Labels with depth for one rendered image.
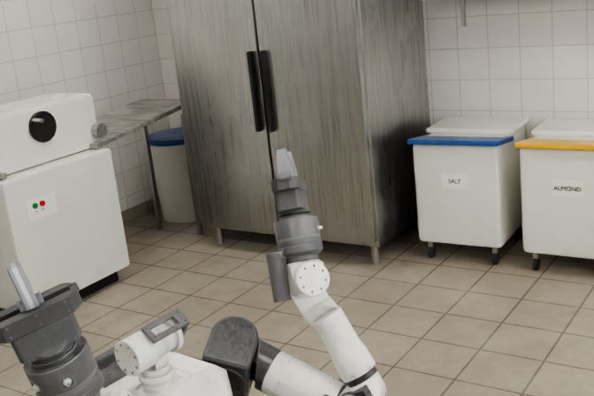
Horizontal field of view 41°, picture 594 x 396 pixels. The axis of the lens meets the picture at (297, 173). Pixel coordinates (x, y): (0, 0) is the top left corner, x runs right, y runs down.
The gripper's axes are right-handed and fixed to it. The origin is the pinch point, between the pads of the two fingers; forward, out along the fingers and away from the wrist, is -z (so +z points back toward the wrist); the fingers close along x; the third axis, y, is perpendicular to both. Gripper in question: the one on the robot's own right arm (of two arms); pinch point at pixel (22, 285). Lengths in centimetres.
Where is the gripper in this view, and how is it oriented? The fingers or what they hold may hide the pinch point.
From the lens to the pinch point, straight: 110.6
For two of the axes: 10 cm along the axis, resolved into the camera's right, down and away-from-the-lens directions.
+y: 4.3, 2.0, -8.8
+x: 8.6, -4.0, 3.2
